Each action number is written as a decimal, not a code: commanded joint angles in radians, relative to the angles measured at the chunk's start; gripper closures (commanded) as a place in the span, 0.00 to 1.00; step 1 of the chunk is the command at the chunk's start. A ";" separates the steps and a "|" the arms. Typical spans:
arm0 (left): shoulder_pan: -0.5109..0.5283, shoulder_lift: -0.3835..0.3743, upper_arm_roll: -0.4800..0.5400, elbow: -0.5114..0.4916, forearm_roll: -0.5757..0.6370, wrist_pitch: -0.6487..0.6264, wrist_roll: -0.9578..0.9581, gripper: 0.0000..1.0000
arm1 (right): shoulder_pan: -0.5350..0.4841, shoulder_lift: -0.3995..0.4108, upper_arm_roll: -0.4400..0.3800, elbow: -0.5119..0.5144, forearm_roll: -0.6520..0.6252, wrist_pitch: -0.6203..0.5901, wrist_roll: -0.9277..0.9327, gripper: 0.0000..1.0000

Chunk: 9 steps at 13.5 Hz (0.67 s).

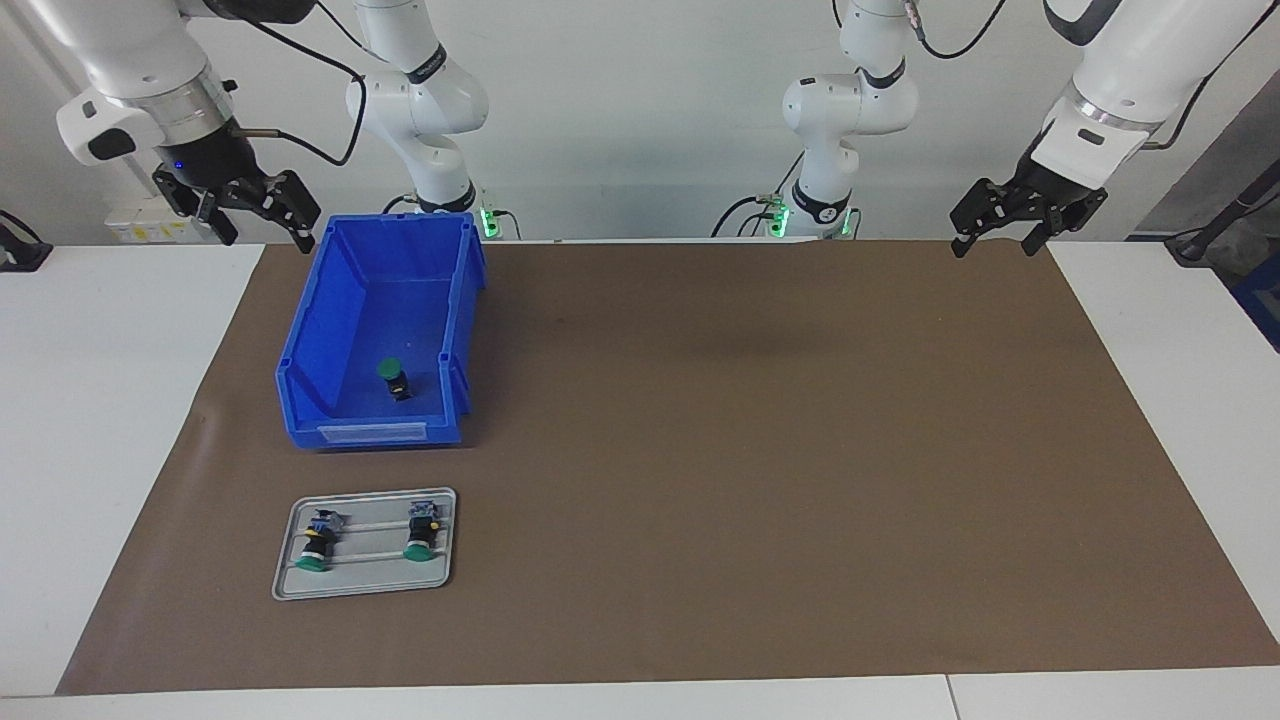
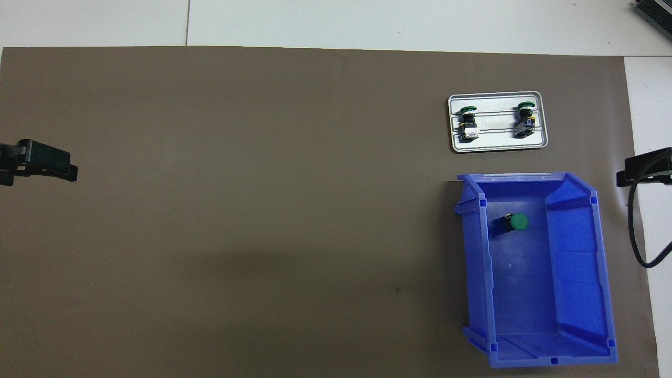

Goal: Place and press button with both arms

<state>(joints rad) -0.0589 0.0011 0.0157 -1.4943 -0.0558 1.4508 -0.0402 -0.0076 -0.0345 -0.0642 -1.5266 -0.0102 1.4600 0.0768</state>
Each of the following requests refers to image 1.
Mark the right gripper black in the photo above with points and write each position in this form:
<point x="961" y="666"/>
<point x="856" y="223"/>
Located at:
<point x="215" y="165"/>

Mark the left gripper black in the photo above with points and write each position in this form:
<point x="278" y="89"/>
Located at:
<point x="215" y="165"/>

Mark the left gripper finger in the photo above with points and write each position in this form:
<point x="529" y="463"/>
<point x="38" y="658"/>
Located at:
<point x="1085" y="215"/>
<point x="975" y="210"/>

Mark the green push button switch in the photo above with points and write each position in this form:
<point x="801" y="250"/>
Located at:
<point x="421" y="535"/>
<point x="390" y="370"/>
<point x="318" y="545"/>

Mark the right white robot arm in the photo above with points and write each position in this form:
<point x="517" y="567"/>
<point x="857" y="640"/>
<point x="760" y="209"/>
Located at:
<point x="420" y="100"/>

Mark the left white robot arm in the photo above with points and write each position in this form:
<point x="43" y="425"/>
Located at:
<point x="850" y="100"/>

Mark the white power strip box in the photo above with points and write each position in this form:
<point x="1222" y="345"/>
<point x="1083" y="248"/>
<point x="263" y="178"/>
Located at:
<point x="130" y="228"/>

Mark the black pole stand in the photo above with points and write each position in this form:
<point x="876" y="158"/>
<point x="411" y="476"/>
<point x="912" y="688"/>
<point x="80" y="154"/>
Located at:
<point x="1205" y="245"/>

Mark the blue plastic storage bin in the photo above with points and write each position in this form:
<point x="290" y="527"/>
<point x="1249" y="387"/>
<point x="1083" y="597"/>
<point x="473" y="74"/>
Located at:
<point x="350" y="340"/>

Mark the blue crate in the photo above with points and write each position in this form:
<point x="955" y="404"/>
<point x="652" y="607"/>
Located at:
<point x="1262" y="310"/>

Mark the brown table mat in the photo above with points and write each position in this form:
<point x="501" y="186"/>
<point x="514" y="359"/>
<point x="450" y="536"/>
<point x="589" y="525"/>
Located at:
<point x="800" y="500"/>

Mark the grey metal tray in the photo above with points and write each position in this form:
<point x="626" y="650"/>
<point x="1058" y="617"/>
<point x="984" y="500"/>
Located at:
<point x="370" y="580"/>

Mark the black bracket object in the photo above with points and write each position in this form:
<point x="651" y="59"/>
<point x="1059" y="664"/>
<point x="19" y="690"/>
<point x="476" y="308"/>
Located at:
<point x="20" y="255"/>

